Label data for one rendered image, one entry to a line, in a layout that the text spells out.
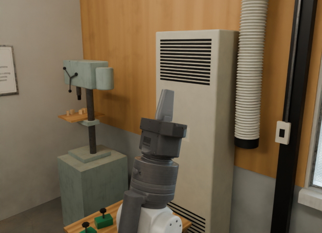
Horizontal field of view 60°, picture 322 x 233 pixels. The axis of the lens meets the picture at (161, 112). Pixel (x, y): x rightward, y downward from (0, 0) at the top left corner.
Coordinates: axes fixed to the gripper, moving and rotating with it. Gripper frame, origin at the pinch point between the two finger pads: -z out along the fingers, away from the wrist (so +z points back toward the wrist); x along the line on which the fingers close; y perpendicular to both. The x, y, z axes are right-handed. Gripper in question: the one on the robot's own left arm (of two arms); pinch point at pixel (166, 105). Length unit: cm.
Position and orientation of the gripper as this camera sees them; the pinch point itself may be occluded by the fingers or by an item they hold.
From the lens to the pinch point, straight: 54.6
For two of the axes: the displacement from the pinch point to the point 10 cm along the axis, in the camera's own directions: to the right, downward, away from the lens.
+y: -8.7, -1.5, -4.8
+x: 4.7, 0.6, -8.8
